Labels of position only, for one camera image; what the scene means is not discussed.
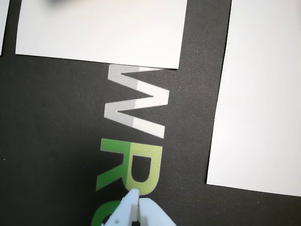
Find white paper sheet marked 2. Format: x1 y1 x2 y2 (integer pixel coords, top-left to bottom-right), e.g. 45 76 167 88
0 0 10 57

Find white paper sheet marked 1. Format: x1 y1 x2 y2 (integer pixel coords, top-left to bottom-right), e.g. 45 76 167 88
15 0 188 70

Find white paper sheet marked HOME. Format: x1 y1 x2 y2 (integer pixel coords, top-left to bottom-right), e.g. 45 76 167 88
206 0 301 197

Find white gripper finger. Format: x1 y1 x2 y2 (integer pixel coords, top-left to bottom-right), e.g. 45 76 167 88
138 197 177 226
101 188 140 226

